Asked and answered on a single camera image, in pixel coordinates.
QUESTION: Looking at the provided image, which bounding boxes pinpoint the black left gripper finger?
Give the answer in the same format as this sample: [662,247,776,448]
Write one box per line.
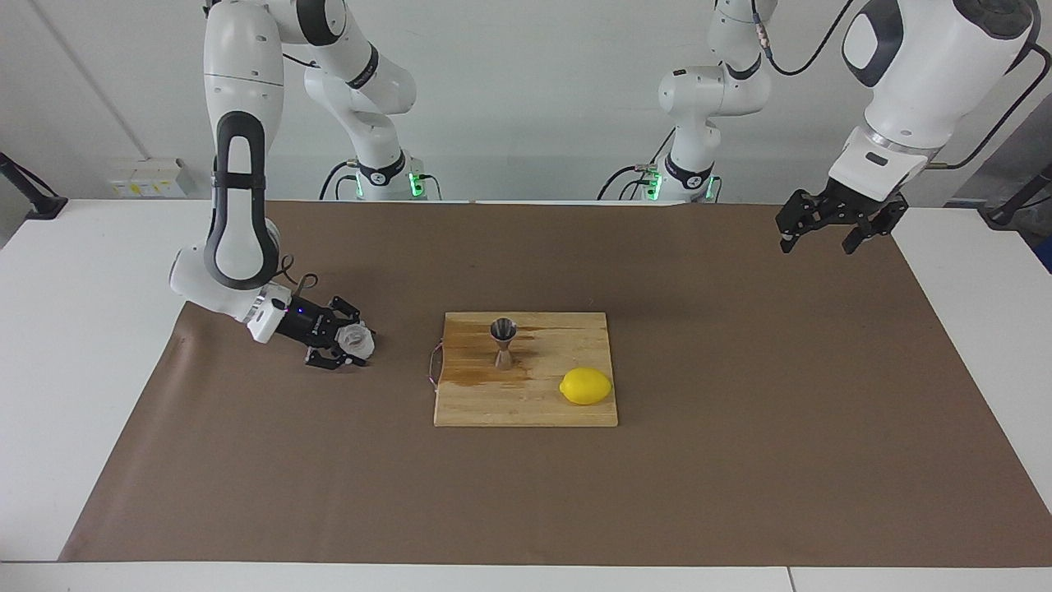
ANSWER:
[840,201,910,255]
[776,190,823,255]

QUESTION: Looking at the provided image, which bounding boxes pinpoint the small clear plastic cup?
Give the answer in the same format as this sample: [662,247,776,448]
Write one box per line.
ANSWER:
[339,322,377,363]

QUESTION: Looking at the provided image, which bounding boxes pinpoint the steel double jigger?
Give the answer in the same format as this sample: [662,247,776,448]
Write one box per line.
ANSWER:
[490,317,519,370]

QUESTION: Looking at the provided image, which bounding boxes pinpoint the black clamp stand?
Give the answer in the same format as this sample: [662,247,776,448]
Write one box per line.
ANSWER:
[0,151,69,221]
[985,162,1052,230]

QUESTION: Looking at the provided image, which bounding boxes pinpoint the brown paper table mat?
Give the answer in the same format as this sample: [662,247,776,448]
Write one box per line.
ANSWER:
[59,200,1052,569]

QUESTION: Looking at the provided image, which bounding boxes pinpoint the wooden cutting board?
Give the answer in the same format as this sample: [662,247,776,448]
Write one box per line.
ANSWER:
[427,311,620,428]

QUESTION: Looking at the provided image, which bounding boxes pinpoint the yellow lemon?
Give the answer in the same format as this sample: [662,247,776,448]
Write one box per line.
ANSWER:
[559,367,615,407]

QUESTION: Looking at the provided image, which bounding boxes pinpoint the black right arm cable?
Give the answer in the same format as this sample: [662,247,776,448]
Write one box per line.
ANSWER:
[279,51,322,299]

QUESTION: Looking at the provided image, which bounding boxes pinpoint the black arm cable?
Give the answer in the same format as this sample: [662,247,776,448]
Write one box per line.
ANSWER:
[279,51,322,299]
[751,0,1052,170]

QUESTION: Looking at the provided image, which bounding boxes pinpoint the black right base cables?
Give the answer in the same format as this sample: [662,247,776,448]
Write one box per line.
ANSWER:
[318,160,363,201]

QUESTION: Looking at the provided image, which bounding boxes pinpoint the black base cables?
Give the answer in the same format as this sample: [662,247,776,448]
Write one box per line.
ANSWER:
[597,122,676,201]
[318,160,363,201]

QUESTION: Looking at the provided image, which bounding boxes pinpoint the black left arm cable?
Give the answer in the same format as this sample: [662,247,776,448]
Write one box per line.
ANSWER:
[751,0,1052,170]

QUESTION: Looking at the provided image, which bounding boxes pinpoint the black left base cables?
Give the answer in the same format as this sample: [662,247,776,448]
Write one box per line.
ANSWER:
[597,122,676,201]

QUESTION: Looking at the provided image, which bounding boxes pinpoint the white wall socket box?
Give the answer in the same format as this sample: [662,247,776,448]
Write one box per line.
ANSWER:
[107,158,189,199]

